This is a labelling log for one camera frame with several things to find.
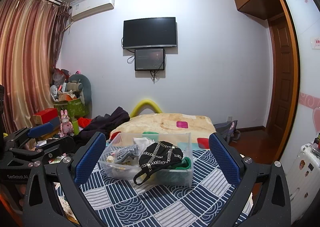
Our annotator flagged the green bottle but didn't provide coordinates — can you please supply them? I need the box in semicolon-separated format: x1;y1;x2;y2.
71;118;80;135

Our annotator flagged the blue white patterned cloth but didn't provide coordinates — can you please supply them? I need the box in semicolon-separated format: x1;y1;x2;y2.
80;150;235;226

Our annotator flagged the black chain purse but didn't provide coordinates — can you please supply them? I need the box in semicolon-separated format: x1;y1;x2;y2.
133;141;183;186

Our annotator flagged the grey backpack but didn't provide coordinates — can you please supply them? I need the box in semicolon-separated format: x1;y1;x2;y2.
214;120;241;144

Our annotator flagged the small wall monitor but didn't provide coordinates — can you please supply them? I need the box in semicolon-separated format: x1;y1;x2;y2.
135;48;165;71

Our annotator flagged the silver glitter mesh bag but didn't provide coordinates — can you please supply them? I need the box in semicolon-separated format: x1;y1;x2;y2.
113;145;139;164

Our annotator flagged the red box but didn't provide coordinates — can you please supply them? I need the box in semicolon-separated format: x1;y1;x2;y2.
33;108;58;125

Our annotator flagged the brown wooden door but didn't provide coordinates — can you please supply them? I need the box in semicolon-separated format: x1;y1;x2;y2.
266;13;299;160

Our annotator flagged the clear plastic storage box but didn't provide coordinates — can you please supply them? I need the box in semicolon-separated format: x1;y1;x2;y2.
99;133;193;187

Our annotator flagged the white sliding wardrobe door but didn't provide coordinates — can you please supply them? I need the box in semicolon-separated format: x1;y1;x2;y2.
280;0;319;173

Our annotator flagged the pink rabbit figurine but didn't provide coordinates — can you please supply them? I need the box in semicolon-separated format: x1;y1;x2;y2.
59;110;74;138

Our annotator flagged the striped pink curtain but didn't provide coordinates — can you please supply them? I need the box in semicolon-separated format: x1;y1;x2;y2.
1;0;69;133

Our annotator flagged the grey green plush toy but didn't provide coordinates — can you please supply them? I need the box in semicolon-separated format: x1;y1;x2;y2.
66;74;92;107

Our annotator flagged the green knitted cloth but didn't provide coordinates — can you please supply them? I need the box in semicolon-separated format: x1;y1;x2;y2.
171;157;191;170

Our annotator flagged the white air conditioner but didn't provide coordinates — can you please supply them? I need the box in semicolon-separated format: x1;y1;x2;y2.
71;0;115;21

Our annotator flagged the yellow foam headboard arc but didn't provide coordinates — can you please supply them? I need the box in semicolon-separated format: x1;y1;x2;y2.
130;99;163;118

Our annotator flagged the white suitcase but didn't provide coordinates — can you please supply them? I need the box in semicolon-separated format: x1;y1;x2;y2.
286;143;320;223

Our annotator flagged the green cardboard box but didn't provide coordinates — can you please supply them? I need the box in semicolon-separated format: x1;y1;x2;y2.
54;98;89;118

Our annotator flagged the black wall television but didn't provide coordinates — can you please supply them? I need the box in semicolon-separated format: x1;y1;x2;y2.
123;17;177;49

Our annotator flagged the beige patchwork blanket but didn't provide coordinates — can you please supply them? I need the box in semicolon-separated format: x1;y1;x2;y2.
109;113;216;150

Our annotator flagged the black clothes pile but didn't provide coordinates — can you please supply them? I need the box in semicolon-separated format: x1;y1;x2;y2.
73;107;130;145

